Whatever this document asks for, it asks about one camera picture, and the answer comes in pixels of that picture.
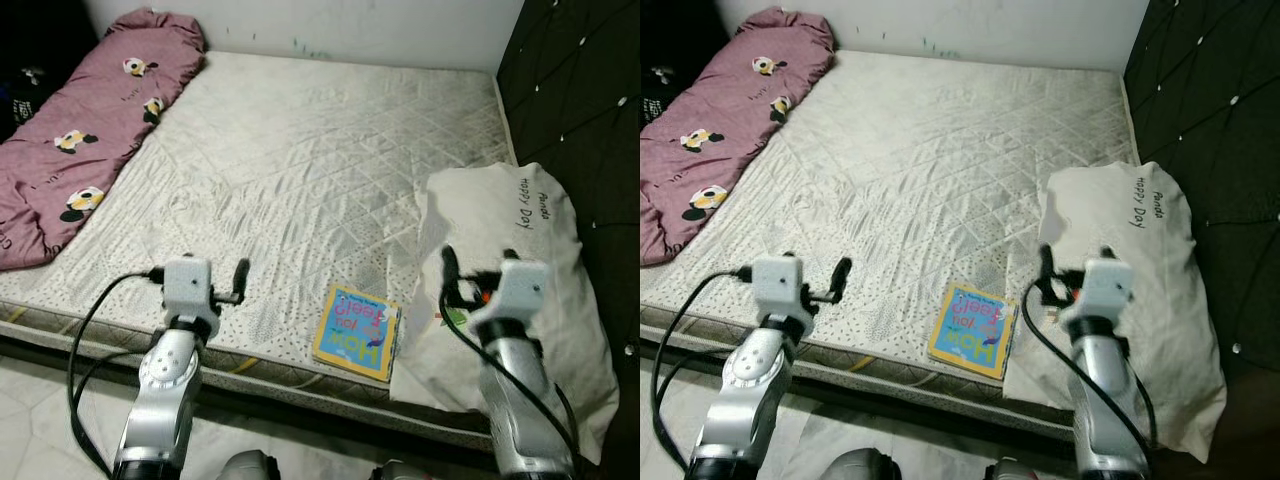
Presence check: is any white pillow with green tree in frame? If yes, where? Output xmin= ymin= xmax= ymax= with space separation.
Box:
xmin=1003 ymin=160 xmax=1228 ymax=464
xmin=388 ymin=162 xmax=621 ymax=466

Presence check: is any colourful children's book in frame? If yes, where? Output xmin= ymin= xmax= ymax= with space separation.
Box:
xmin=925 ymin=283 xmax=1019 ymax=381
xmin=311 ymin=284 xmax=403 ymax=384

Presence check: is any grey quilted mattress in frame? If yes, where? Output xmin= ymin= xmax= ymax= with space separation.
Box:
xmin=0 ymin=50 xmax=521 ymax=451
xmin=640 ymin=50 xmax=1141 ymax=446

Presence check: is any black tufted headboard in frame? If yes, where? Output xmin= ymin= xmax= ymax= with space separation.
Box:
xmin=497 ymin=0 xmax=641 ymax=480
xmin=1120 ymin=0 xmax=1280 ymax=480

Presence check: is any grey left robot leg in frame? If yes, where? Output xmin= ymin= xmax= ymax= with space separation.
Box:
xmin=215 ymin=450 xmax=281 ymax=480
xmin=815 ymin=448 xmax=896 ymax=480

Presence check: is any pink quilt with cartoon print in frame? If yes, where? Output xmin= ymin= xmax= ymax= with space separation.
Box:
xmin=640 ymin=8 xmax=836 ymax=268
xmin=0 ymin=8 xmax=206 ymax=273

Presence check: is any black bag with white print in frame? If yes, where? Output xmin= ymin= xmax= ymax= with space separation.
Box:
xmin=640 ymin=0 xmax=721 ymax=126
xmin=0 ymin=0 xmax=96 ymax=141

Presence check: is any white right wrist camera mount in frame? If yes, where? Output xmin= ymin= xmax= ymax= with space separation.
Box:
xmin=1060 ymin=257 xmax=1133 ymax=336
xmin=468 ymin=258 xmax=551 ymax=339

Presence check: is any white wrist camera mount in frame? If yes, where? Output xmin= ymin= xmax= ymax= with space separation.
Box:
xmin=752 ymin=255 xmax=813 ymax=336
xmin=468 ymin=258 xmax=551 ymax=339
xmin=1060 ymin=257 xmax=1133 ymax=336
xmin=163 ymin=257 xmax=219 ymax=336

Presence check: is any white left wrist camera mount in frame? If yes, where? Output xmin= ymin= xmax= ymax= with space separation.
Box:
xmin=163 ymin=257 xmax=219 ymax=336
xmin=752 ymin=255 xmax=813 ymax=336

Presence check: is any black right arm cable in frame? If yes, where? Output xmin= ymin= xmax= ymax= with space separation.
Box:
xmin=1019 ymin=284 xmax=1161 ymax=471
xmin=439 ymin=298 xmax=581 ymax=471

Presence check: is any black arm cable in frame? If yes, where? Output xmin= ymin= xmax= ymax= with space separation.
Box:
xmin=648 ymin=267 xmax=756 ymax=471
xmin=68 ymin=267 xmax=166 ymax=477
xmin=439 ymin=298 xmax=581 ymax=471
xmin=1019 ymin=284 xmax=1161 ymax=471

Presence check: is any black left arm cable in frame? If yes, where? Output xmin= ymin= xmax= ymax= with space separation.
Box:
xmin=648 ymin=267 xmax=756 ymax=471
xmin=68 ymin=267 xmax=166 ymax=477

